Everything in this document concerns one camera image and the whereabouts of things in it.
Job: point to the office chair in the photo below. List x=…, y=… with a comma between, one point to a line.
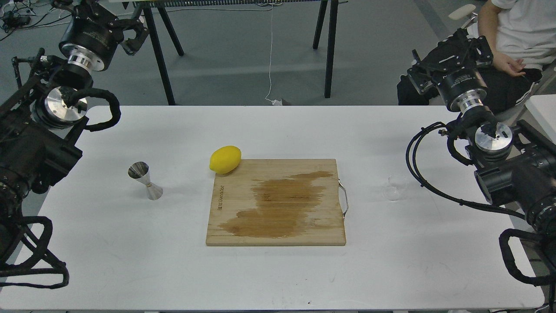
x=469, y=13

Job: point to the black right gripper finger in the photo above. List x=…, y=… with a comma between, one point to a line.
x=471, y=53
x=425, y=75

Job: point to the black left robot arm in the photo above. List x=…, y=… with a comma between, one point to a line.
x=42, y=121

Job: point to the steel double jigger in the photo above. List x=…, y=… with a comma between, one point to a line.
x=139, y=171

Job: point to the small clear glass cup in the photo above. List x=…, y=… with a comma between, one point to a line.
x=395, y=187

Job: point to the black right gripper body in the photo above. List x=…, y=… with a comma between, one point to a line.
x=461, y=89

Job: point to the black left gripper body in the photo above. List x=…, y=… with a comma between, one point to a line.
x=90, y=36

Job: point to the seated person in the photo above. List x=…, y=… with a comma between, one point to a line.
x=521, y=36

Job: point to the yellow lemon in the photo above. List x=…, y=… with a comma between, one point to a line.
x=225, y=159

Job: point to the wooden cutting board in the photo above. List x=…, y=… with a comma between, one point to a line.
x=277, y=203

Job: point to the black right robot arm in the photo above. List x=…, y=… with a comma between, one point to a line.
x=515, y=166

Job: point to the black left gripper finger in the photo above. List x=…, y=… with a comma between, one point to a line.
x=72, y=6
x=131, y=45

